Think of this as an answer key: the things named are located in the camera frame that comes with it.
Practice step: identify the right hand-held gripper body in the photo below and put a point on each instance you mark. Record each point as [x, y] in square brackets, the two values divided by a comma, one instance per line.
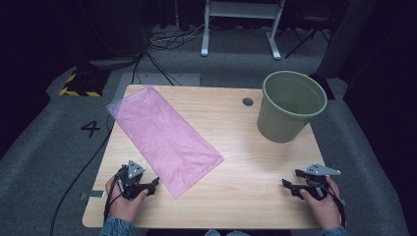
[318, 183]

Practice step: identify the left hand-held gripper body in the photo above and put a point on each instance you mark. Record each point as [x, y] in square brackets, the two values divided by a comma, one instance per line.
[129, 183]

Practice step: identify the pink plastic bag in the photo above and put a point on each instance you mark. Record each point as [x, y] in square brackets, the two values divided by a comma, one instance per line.
[164, 137]

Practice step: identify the green plastic bin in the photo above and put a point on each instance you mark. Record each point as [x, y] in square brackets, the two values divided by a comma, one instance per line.
[282, 124]

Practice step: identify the person's left hand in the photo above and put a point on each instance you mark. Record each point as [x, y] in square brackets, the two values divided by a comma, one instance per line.
[123, 208]

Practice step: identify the person's right hand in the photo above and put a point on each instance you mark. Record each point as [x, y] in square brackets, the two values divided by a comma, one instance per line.
[326, 209]

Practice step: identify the person's legs in jeans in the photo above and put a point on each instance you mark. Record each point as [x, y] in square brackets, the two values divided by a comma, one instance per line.
[229, 233]

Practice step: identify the dark round table grommet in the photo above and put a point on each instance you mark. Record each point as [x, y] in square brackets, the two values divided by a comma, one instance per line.
[248, 102]

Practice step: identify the black tripod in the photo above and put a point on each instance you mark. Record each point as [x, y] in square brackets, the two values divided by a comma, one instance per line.
[308, 36]

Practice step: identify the dark stand with flat foot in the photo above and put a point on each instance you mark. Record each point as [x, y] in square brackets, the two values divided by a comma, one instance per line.
[111, 39]

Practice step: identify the dark grey leaning column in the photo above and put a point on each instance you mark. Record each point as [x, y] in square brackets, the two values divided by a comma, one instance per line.
[347, 36]

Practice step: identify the grey metal table bracket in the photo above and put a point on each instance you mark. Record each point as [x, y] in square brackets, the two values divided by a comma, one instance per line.
[93, 194]
[343, 202]

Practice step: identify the white metal stand frame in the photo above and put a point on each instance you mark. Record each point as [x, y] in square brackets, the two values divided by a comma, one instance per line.
[241, 10]

